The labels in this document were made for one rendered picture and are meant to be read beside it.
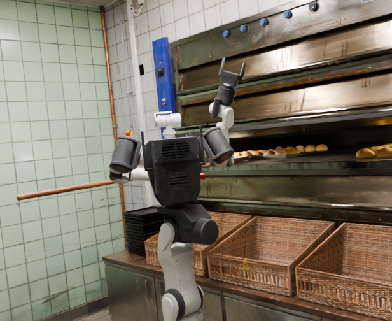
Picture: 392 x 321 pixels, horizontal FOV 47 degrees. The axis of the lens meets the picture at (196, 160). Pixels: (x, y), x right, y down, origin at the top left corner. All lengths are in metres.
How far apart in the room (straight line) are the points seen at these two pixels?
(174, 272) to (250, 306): 0.47
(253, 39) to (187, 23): 0.61
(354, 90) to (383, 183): 0.50
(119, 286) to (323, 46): 2.08
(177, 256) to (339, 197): 0.97
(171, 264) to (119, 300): 1.27
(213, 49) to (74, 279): 2.15
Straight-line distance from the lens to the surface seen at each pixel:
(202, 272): 2.66
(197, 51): 3.23
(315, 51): 2.61
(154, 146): 1.90
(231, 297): 2.48
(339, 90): 2.54
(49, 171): 3.72
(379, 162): 2.45
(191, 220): 1.98
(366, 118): 2.29
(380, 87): 2.43
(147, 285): 3.04
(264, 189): 2.86
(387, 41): 2.42
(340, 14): 2.58
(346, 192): 2.55
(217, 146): 2.08
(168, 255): 2.12
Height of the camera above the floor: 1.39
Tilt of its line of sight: 3 degrees down
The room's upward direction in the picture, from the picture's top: 6 degrees counter-clockwise
